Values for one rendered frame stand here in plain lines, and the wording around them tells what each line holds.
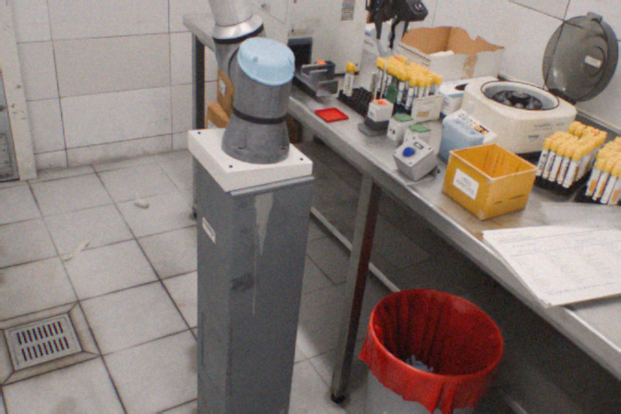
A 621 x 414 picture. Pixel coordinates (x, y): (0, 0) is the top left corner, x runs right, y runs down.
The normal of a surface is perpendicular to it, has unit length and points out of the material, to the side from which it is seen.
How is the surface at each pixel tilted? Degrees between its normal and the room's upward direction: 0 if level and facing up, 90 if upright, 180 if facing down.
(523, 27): 90
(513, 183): 90
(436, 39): 88
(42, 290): 0
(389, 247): 0
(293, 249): 90
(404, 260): 1
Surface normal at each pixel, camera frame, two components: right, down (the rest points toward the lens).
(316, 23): 0.51, 0.50
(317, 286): 0.10, -0.84
